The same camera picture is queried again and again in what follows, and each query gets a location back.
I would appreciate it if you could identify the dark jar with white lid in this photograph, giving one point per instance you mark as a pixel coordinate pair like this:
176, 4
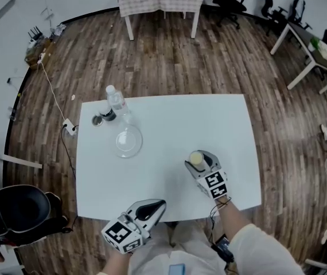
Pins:
108, 114

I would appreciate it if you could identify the cardboard box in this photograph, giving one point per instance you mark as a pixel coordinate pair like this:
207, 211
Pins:
37, 51

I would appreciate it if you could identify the dark top white leg desk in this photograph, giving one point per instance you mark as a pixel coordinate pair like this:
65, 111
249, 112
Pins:
304, 36

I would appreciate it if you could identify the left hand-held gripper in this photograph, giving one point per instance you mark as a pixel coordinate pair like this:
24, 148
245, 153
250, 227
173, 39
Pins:
122, 235

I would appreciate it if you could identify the clear plastic water bottle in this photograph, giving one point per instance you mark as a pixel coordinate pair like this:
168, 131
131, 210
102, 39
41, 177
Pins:
117, 102

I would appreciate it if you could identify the black office chair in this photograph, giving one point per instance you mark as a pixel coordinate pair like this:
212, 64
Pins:
269, 7
298, 13
226, 1

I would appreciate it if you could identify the black round seat chair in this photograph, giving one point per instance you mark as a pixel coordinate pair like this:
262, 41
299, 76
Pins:
23, 211

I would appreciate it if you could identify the person's left forearm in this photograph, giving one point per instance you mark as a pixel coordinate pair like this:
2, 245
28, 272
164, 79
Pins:
117, 263

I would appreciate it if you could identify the person's white clothing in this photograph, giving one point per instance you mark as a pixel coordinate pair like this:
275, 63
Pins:
186, 248

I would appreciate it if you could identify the green plant in white pot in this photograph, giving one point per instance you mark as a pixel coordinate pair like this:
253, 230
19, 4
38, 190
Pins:
314, 43

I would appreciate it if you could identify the light blue badge holder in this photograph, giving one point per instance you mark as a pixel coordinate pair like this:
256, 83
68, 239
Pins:
177, 269

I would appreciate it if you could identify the crumpled white bag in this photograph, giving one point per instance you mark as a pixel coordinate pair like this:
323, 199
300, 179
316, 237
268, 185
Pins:
59, 29

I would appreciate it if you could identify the black router with antennas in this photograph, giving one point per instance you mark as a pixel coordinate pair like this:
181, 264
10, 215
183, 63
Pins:
34, 36

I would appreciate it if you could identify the clear glass bowl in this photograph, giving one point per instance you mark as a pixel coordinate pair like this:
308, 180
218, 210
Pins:
128, 142

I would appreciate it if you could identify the person's right forearm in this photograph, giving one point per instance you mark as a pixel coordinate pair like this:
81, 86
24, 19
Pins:
232, 216

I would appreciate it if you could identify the round metal lid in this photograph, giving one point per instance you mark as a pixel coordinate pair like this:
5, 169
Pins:
97, 120

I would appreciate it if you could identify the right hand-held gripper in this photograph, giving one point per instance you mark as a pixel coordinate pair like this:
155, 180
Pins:
213, 185

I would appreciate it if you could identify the black battery pack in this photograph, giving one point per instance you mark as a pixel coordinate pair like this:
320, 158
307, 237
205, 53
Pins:
223, 246

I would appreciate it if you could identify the white floor power strip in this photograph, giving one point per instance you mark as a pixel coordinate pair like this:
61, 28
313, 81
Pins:
70, 127

